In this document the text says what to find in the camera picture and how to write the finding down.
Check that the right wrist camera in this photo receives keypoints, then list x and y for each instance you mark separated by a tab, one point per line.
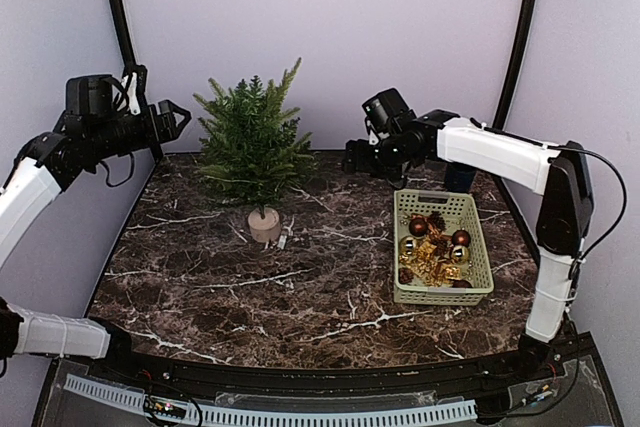
387	113

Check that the brown bauble front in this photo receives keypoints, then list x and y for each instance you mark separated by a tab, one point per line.
461	284

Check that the brown bauble right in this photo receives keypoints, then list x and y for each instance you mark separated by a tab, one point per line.
461	237

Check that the dark pine cone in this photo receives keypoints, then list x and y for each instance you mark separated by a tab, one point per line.
436	220

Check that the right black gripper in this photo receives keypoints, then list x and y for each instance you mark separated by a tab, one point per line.
355	158

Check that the gold bauble left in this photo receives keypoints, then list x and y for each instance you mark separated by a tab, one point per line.
408	245

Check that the white cable duct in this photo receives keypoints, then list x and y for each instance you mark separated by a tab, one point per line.
269	411

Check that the round wooden tree base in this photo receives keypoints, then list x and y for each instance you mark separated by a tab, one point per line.
265	226

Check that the brown bauble back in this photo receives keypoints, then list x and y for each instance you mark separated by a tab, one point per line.
418	227

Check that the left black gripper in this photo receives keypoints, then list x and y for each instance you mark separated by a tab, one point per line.
166	122

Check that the dark blue mug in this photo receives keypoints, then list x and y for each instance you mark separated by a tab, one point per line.
459	178

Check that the gold bauble right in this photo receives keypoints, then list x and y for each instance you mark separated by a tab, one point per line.
459	254

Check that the small green christmas tree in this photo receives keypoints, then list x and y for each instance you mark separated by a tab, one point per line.
252	150

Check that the brown bauble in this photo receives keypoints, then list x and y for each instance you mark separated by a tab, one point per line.
461	237
461	284
418	227

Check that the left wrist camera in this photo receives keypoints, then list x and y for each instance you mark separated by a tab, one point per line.
134	83

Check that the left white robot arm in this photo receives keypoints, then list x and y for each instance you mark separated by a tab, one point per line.
103	117

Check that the gold bauble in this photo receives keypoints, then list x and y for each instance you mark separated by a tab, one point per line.
408	245
459	254

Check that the gold gift box ornament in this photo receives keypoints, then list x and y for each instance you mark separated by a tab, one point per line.
424	254

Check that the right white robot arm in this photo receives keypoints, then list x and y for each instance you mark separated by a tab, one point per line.
558	173

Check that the pale green plastic basket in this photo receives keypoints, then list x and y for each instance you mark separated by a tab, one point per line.
460	212

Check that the brown pine cone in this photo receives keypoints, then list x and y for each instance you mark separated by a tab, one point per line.
405	276

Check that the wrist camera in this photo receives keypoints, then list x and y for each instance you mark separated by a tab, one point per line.
387	113
134	83

